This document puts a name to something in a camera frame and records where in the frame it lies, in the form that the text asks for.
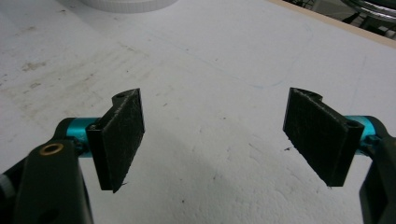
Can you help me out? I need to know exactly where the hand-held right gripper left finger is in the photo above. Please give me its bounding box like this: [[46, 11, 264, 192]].
[[64, 88, 146, 194]]

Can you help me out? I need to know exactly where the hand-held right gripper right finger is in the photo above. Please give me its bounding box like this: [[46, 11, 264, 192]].
[[282, 87, 378, 188]]

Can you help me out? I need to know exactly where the white foam sheet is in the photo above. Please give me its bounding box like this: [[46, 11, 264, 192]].
[[0, 0, 396, 224]]

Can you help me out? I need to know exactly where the white round container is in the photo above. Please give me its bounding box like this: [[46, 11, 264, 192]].
[[78, 0, 179, 14]]

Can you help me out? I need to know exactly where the chrome metal stand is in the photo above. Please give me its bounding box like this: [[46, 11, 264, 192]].
[[340, 0, 396, 24]]

